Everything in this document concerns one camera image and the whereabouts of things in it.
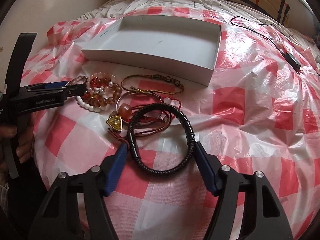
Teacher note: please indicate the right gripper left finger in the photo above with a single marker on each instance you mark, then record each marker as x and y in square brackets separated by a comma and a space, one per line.
[58, 216]

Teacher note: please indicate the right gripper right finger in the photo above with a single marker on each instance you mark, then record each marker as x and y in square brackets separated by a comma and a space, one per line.
[263, 215]

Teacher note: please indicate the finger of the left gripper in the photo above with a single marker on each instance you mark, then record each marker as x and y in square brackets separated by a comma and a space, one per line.
[42, 86]
[69, 90]

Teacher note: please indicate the person's left hand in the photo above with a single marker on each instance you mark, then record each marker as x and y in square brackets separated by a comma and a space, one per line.
[25, 138]

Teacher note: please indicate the white shallow cardboard box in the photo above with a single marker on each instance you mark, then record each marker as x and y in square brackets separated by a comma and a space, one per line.
[177, 46]

